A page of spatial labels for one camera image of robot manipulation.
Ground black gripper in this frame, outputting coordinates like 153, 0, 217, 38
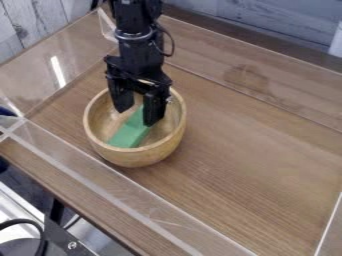
104, 33, 173, 127

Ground brown wooden bowl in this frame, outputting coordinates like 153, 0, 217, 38
83, 89, 187, 168

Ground green rectangular block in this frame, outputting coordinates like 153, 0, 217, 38
108, 107, 149, 148

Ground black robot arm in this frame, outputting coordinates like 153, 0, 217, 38
104, 0, 175, 126

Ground blue object at edge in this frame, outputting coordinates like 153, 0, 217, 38
0, 106, 17, 117

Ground clear acrylic tray walls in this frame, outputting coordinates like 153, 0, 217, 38
0, 15, 342, 256

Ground black metal table leg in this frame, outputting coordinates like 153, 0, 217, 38
49, 199, 65, 224

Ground white object at right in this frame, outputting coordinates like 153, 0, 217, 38
328, 30, 342, 58

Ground black bracket with screw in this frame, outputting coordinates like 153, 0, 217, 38
41, 219, 99, 256

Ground black cable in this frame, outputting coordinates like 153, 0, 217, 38
0, 218, 50, 256

